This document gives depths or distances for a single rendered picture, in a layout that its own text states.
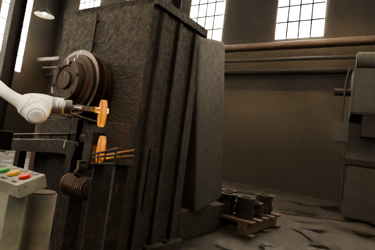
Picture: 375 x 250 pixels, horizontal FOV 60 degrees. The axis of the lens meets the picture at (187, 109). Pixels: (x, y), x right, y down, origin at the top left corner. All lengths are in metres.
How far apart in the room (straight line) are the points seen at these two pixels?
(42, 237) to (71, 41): 1.70
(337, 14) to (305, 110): 2.25
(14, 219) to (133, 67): 1.23
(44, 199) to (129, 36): 1.28
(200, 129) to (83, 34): 1.20
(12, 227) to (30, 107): 0.55
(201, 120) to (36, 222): 1.61
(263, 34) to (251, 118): 2.13
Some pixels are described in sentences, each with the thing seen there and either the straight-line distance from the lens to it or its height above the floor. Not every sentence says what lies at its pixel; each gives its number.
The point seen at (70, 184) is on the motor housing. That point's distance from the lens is 2.02.
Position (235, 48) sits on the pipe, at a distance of 7.95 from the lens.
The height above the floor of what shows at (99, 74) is 1.17.
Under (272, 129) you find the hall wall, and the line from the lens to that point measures 7.95.
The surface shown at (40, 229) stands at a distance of 1.53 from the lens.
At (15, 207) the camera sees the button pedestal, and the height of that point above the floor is 0.49.
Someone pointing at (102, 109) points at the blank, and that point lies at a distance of 1.82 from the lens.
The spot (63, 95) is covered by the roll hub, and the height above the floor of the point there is 1.01.
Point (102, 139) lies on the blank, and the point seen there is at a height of 0.76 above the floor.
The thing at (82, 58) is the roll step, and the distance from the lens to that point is 2.36.
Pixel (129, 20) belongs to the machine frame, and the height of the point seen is 1.60.
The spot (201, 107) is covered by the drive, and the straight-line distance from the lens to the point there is 2.69.
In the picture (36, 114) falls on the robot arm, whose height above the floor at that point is 0.85.
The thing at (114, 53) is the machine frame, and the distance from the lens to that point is 2.39.
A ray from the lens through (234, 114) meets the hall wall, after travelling 8.36.
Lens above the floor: 0.80
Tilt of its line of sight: 6 degrees up
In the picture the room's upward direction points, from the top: 7 degrees clockwise
